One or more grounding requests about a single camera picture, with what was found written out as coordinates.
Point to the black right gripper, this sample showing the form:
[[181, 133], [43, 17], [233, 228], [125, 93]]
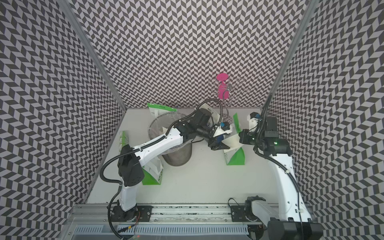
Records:
[[243, 136]]

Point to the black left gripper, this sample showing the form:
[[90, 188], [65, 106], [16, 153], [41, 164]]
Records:
[[213, 142]]

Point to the white receipt from bag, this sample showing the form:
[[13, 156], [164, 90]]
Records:
[[233, 142]]

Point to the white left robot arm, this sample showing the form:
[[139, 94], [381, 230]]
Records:
[[132, 159]]

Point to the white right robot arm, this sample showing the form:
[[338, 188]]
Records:
[[276, 180]]

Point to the green white bag right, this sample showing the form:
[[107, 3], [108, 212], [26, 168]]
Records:
[[235, 155]]

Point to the green white bag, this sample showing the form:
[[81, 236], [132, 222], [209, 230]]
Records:
[[235, 155], [149, 179], [157, 110]]

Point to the pink hourglass ornament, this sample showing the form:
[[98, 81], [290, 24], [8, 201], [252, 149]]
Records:
[[223, 92]]

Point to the mesh waste bin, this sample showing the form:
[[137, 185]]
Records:
[[176, 156]]

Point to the clear plastic bin liner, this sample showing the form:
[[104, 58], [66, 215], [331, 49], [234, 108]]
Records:
[[160, 125]]

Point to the white receipt on front bag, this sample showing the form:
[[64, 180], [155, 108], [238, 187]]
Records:
[[155, 167]]

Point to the green white bag back left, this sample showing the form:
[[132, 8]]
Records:
[[157, 110]]

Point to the green white bag front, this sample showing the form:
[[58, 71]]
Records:
[[149, 179]]

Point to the green drink carton pack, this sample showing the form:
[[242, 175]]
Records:
[[123, 141]]

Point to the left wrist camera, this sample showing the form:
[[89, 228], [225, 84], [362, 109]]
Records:
[[223, 128]]

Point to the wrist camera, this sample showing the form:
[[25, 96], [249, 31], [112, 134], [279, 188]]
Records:
[[223, 128], [253, 119]]

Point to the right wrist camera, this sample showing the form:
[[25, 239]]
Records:
[[253, 119]]

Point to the chrome wire ornament stand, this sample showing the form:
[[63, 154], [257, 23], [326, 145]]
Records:
[[237, 88]]

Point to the aluminium corner post right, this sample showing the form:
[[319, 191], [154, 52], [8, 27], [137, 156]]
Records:
[[292, 49]]

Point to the aluminium corner post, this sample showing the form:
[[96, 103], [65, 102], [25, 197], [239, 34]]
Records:
[[70, 15], [292, 49]]

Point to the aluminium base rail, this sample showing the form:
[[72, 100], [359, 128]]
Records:
[[254, 220]]

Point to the aluminium corner post left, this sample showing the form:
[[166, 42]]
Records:
[[70, 15]]

